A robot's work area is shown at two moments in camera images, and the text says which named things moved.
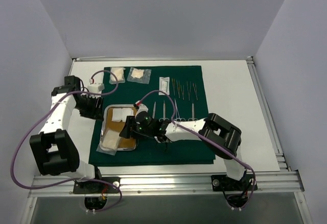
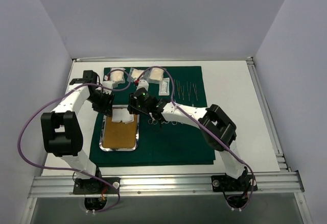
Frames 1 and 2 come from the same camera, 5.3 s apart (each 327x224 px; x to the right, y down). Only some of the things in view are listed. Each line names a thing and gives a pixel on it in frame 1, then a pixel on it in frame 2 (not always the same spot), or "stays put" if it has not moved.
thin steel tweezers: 187,89 stays put
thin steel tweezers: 182,92 stays put
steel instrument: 195,89 stays put
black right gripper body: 130,126 → 133,104
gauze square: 125,112 stays put
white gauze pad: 111,139 → 156,74
